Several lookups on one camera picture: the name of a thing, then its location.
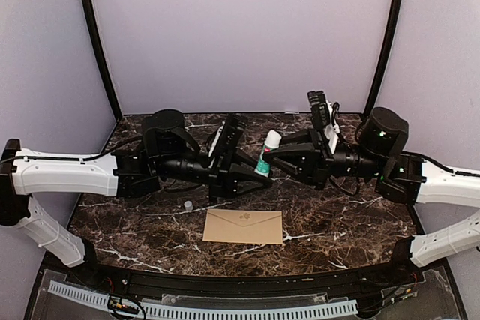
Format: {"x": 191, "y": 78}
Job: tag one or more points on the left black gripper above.
{"x": 226, "y": 178}

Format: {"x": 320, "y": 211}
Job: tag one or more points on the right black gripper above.
{"x": 318, "y": 160}

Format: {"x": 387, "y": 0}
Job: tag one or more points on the green white glue stick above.
{"x": 272, "y": 142}

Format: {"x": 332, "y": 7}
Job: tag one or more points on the brown kraft paper envelope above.
{"x": 243, "y": 227}

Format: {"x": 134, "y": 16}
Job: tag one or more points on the white glue stick cap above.
{"x": 188, "y": 206}

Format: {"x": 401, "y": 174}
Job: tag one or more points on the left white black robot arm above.
{"x": 131, "y": 169}

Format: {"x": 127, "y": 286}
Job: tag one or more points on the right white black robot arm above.
{"x": 378, "y": 153}

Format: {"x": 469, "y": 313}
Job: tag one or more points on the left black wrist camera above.
{"x": 226, "y": 137}

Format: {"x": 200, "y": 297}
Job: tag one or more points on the black curved front rail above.
{"x": 359, "y": 282}

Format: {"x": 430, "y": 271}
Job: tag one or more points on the white slotted cable duct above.
{"x": 182, "y": 307}

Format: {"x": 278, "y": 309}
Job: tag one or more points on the right black frame post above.
{"x": 385, "y": 51}

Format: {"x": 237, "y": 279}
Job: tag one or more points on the black frame post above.
{"x": 385, "y": 51}
{"x": 100, "y": 58}

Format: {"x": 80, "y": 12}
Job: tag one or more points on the left black frame post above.
{"x": 100, "y": 58}

